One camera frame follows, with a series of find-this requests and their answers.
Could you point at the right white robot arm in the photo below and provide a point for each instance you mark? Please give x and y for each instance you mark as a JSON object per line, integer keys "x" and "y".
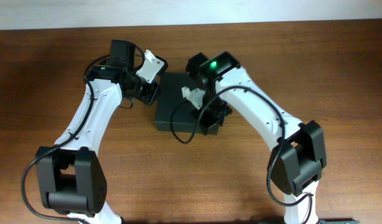
{"x": 297, "y": 149}

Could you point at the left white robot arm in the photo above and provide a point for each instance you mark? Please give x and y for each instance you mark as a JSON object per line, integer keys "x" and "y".
{"x": 71, "y": 180}

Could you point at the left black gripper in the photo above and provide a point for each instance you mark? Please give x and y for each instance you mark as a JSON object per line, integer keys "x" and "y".
{"x": 153, "y": 90}

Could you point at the dark green box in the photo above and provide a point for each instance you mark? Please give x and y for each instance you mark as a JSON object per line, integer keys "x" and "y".
{"x": 173, "y": 112}

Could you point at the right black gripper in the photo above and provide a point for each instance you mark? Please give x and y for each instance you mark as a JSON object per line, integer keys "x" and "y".
{"x": 207, "y": 123}

